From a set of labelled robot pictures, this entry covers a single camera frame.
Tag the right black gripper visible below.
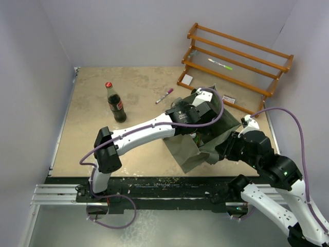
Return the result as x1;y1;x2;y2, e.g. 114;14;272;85
215;130;260;169

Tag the green bottle white cap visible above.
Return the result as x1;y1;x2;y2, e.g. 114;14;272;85
190;132;201;147

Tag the green canvas bag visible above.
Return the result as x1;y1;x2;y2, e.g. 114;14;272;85
164;83;242;174

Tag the glass cola bottle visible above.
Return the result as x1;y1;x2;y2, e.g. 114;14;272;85
105;82;126;123

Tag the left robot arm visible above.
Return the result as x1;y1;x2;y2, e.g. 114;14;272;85
87;101;223;202

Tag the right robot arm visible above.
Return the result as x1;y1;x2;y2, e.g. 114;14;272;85
215;130;328;246

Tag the small red white packet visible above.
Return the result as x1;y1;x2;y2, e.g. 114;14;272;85
222;95;235;104

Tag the wooden shelf rack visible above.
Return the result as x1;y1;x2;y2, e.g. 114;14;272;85
177;23;294;114

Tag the green marker pen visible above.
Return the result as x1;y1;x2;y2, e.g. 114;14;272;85
208;58;233;70

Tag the white card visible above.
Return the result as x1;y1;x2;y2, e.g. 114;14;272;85
181;74;193;85

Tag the purple marker pen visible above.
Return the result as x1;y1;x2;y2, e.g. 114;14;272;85
155;88;173;104

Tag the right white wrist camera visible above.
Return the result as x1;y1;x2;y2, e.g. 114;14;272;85
238;115;260;137

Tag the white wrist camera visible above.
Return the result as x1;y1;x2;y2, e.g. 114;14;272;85
192;88;213;107
238;115;260;137

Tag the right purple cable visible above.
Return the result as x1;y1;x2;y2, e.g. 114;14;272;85
228;107;329;235

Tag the purple cable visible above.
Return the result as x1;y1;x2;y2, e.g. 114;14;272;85
228;107;329;235
79;87;225;228

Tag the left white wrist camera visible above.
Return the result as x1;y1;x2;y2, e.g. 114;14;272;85
192;88;213;107

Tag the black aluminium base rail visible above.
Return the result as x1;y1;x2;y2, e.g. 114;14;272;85
30;176;295;214

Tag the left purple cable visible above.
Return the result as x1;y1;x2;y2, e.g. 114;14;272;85
79;87;225;228

